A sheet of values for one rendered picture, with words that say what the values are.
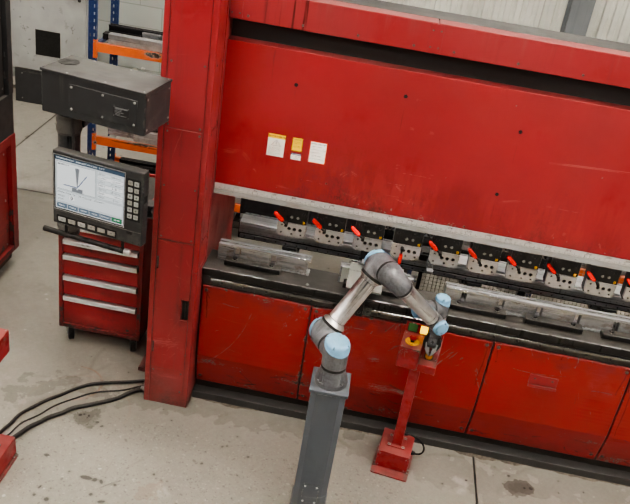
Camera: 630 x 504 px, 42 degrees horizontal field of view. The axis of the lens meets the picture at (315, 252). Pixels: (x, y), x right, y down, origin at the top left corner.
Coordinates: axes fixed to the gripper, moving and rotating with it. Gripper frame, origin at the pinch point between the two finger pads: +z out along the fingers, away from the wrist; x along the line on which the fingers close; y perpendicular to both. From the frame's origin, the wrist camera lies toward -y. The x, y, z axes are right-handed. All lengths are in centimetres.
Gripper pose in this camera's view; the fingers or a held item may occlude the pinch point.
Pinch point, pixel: (429, 354)
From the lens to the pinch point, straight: 423.4
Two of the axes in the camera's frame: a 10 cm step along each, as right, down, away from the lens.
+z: -1.2, 8.3, 5.4
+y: 2.7, -5.0, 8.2
